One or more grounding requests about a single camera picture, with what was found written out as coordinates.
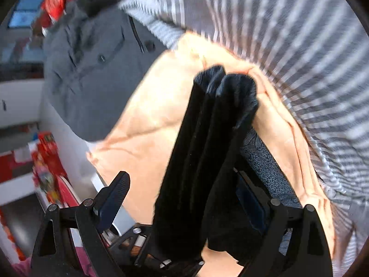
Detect grey striped duvet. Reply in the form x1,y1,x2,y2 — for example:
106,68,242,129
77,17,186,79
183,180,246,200
115,0,369,277

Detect peach blanket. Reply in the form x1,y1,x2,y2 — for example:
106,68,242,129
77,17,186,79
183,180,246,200
86,32,336,277

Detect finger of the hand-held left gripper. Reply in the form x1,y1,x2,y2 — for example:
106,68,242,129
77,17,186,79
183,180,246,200
135,252,206,269
108,223,156,266

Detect grey jacket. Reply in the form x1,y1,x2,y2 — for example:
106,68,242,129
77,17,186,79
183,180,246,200
42,0,168,142

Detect black pants with blue trim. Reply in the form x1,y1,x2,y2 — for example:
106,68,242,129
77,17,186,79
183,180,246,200
152,65,302,264

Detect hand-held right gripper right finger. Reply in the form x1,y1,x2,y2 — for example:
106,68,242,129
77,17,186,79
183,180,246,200
235,170,333,277

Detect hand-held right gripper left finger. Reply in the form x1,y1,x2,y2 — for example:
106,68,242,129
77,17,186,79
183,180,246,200
30,171,131,277

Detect stack of red boxes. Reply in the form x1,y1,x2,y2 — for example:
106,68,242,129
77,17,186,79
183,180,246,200
31,131,70,208

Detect window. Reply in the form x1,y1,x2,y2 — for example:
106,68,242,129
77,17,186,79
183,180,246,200
7,0,46,29

